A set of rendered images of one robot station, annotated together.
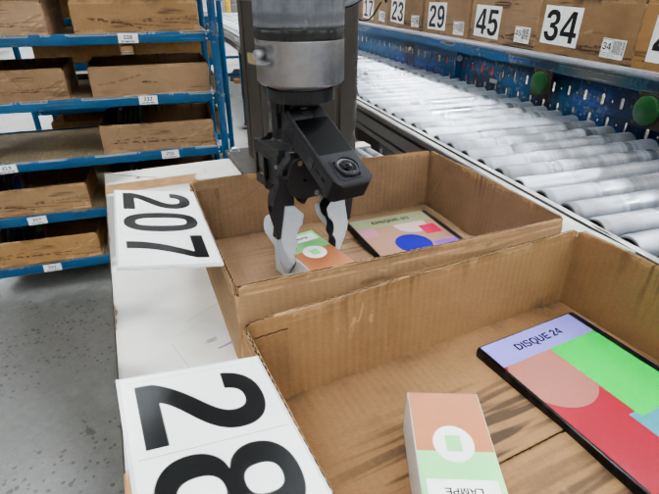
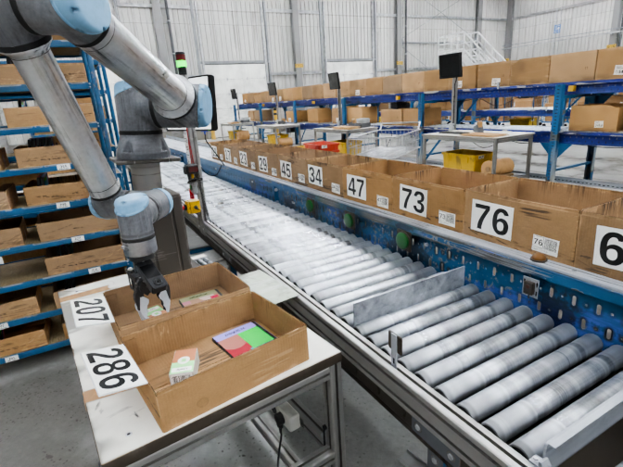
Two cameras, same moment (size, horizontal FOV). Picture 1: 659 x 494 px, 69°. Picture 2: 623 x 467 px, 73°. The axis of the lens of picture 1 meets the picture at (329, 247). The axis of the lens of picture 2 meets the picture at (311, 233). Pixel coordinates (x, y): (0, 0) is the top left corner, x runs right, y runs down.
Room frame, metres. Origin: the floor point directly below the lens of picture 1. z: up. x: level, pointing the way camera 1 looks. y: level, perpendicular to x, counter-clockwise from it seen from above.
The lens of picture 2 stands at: (-0.69, -0.26, 1.38)
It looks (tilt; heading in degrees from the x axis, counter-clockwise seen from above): 18 degrees down; 350
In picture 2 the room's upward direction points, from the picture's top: 4 degrees counter-clockwise
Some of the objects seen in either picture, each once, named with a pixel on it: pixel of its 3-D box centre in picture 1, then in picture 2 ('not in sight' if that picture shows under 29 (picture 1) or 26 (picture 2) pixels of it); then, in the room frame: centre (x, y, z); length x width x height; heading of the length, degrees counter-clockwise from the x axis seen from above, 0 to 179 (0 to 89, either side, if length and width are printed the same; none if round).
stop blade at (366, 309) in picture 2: not in sight; (413, 296); (0.44, -0.78, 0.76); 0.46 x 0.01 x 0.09; 108
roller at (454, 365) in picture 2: not in sight; (489, 348); (0.16, -0.87, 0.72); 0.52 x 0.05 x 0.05; 108
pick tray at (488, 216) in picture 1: (360, 233); (178, 304); (0.55, -0.04, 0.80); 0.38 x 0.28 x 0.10; 112
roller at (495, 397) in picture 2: not in sight; (535, 374); (0.04, -0.91, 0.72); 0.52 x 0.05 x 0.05; 108
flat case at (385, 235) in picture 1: (418, 247); (207, 306); (0.59, -0.12, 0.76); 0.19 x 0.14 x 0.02; 21
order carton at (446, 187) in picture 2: not in sight; (451, 196); (0.85, -1.12, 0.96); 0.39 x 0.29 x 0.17; 18
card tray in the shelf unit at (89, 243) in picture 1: (50, 233); (8, 334); (1.76, 1.14, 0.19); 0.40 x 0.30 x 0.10; 106
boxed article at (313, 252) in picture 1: (314, 267); (158, 320); (0.51, 0.02, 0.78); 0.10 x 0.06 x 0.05; 33
